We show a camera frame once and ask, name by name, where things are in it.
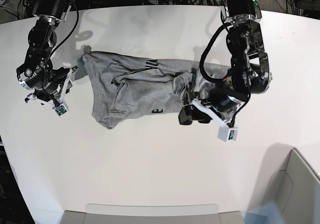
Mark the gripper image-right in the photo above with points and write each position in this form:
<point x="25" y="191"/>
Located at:
<point x="224" y="100"/>

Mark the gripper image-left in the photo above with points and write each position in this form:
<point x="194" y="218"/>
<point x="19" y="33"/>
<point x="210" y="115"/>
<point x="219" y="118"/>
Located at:
<point x="52" y="90"/>

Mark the grey T-shirt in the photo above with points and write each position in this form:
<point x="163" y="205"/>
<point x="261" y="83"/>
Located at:
<point x="126" y="87"/>

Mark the beige bin at bottom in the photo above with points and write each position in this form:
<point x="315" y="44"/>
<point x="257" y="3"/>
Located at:
<point x="102" y="213"/>

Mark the beige bin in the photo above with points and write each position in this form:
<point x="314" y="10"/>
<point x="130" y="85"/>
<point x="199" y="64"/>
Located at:
<point x="102" y="213"/>
<point x="295" y="196"/>

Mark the beige bin at right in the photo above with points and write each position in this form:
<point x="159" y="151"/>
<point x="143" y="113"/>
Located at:
<point x="295" y="196"/>

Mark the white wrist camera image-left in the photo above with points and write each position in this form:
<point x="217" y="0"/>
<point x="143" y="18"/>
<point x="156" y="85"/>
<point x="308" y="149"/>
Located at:
<point x="60" y="110"/>

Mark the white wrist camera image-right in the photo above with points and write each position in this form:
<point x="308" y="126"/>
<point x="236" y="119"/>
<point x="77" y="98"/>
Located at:
<point x="226" y="133"/>

